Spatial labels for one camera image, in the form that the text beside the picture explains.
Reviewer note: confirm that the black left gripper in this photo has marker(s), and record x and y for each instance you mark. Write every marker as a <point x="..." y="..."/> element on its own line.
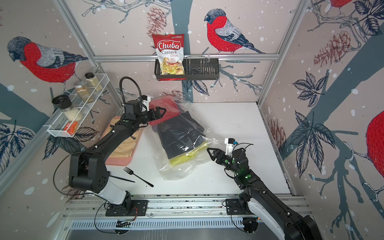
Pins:
<point x="159" y="115"/>

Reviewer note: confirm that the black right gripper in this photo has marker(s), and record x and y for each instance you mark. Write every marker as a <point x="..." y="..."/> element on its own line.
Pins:
<point x="217" y="154"/>

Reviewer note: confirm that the black trousers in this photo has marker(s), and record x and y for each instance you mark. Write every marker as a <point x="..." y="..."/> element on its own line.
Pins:
<point x="180" y="134"/>

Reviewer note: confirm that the clear plastic vacuum bag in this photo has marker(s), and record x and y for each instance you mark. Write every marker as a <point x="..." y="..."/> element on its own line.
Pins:
<point x="181" y="171"/>

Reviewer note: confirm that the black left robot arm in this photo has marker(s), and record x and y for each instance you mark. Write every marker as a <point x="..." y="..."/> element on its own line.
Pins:
<point x="88" y="171"/>

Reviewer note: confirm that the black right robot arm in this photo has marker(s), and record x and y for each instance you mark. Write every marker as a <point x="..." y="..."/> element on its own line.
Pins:
<point x="284" y="222"/>

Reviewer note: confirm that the red Chuba cassava chips bag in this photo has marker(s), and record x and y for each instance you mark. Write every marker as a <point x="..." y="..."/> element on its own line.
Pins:
<point x="170" y="53"/>

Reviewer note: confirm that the red folded garment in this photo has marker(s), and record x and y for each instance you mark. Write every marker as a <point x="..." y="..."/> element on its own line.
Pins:
<point x="167" y="102"/>

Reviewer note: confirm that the neon yellow garment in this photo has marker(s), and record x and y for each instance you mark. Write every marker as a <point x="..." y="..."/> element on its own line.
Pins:
<point x="191" y="155"/>

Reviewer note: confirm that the pink tray with beige mat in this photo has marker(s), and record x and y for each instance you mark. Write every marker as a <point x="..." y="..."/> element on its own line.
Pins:
<point x="123" y="154"/>

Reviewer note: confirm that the black plastic fork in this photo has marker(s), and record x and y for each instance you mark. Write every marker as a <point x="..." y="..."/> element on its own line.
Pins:
<point x="131" y="172"/>

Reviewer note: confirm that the yellow spice jar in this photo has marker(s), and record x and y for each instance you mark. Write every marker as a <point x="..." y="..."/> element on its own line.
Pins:
<point x="93" y="81"/>

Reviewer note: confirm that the brown spice jar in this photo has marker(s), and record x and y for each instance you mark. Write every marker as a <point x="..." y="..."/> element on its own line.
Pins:
<point x="83" y="92"/>

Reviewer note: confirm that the black lid spice jar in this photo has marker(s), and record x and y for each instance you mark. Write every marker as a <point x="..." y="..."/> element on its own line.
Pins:
<point x="64" y="103"/>

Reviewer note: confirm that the small red packet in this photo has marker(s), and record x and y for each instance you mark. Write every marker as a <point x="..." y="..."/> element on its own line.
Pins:
<point x="71" y="128"/>

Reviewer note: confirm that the clear acrylic spice shelf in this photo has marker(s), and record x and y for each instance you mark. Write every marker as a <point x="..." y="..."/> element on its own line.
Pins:
<point x="57" y="126"/>

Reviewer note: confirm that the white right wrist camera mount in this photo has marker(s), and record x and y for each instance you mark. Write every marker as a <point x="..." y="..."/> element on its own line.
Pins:
<point x="230" y="145"/>

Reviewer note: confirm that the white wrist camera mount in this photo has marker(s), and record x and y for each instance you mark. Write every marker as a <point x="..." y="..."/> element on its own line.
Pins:
<point x="145" y="103"/>
<point x="230" y="145"/>

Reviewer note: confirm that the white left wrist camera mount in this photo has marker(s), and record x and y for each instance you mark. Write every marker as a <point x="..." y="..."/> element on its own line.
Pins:
<point x="145" y="103"/>

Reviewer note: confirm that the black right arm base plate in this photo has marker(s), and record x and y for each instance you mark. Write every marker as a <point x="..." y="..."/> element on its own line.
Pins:
<point x="236" y="207"/>

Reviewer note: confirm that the black wire wall basket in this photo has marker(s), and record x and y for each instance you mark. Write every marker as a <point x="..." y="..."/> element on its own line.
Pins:
<point x="203" y="68"/>

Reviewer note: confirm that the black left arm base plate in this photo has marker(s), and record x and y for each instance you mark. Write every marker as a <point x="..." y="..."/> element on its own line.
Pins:
<point x="133" y="208"/>

